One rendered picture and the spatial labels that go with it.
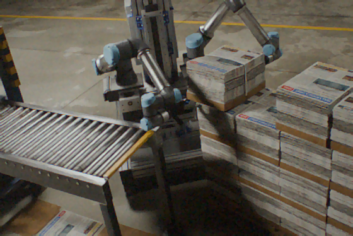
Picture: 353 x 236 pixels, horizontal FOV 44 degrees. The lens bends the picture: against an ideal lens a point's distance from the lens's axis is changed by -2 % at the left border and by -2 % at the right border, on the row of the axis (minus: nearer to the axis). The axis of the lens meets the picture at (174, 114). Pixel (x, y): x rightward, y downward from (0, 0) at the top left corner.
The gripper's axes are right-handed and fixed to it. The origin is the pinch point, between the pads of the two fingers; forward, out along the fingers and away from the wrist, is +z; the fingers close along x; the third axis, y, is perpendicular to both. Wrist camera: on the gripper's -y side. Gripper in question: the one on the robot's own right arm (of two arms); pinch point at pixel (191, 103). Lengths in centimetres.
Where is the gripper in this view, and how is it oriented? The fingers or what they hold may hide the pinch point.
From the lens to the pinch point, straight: 253.7
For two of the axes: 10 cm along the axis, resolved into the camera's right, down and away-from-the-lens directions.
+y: -1.3, -8.6, -4.9
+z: 7.5, -4.1, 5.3
